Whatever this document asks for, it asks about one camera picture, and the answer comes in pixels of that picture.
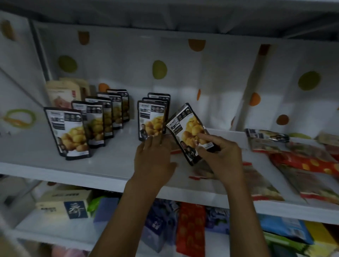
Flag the purple blue packet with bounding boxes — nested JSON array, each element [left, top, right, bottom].
[[205, 207, 231, 235]]

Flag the person's left hand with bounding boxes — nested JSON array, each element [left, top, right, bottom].
[[134, 134, 177, 192]]

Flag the beige snack packet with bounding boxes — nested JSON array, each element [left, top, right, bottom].
[[59, 77, 91, 98], [46, 80, 76, 109]]

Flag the white shelf unit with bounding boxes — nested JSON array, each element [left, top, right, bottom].
[[0, 0, 339, 257]]

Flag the person's right hand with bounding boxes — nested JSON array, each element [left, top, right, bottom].
[[195, 133, 245, 187]]

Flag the person's right forearm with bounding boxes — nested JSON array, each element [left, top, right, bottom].
[[225, 180, 271, 257]]

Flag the cream box with blue label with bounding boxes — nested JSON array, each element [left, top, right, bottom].
[[35, 189, 94, 220]]

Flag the person's left forearm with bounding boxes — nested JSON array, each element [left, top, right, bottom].
[[89, 180, 170, 257]]

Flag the rows of black chestnut packets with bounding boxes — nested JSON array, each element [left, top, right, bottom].
[[44, 89, 171, 161]]

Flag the red orange fruit packet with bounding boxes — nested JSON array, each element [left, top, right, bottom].
[[176, 203, 207, 257]]

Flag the blue foil packet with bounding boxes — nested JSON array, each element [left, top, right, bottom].
[[258, 214, 315, 245]]

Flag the blue printed packet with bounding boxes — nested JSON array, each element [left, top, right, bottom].
[[142, 200, 181, 253]]

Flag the flat black snack bag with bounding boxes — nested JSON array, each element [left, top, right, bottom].
[[245, 129, 291, 144]]

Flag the black chestnut snack pouch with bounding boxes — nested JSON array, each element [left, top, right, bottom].
[[165, 103, 221, 167]]

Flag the red yellow-dotted packet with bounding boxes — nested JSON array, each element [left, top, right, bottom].
[[270, 151, 339, 176]]

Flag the clear red-trimmed nut packet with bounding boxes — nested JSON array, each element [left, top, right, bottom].
[[278, 164, 339, 206], [249, 139, 337, 162], [189, 158, 285, 202]]

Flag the pale beige packet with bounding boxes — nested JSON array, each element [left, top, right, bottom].
[[317, 132, 339, 147]]

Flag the green yellow packet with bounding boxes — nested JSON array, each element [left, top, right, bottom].
[[264, 232, 339, 257]]

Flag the pink packet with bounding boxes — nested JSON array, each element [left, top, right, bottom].
[[51, 246, 89, 257]]

